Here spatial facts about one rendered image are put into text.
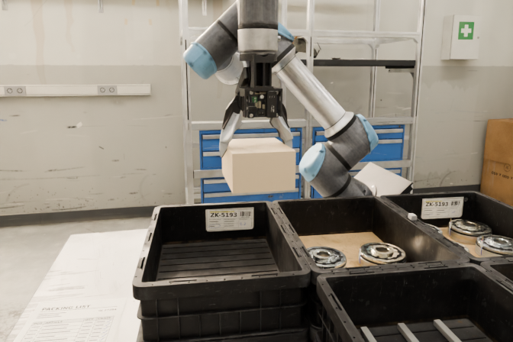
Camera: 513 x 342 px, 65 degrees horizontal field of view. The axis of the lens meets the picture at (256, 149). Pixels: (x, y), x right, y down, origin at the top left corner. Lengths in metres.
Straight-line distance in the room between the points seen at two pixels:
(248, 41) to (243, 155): 0.21
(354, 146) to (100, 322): 0.84
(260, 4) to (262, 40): 0.06
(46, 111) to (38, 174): 0.53
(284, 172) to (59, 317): 0.65
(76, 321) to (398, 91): 3.55
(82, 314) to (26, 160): 2.77
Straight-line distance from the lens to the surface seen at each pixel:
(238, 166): 0.73
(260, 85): 0.75
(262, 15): 0.75
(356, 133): 1.26
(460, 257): 0.85
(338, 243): 1.08
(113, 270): 1.28
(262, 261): 0.97
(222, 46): 0.84
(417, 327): 0.81
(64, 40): 3.62
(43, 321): 1.11
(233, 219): 1.06
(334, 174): 1.27
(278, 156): 0.74
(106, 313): 1.09
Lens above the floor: 1.27
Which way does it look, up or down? 11 degrees down
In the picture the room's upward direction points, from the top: straight up
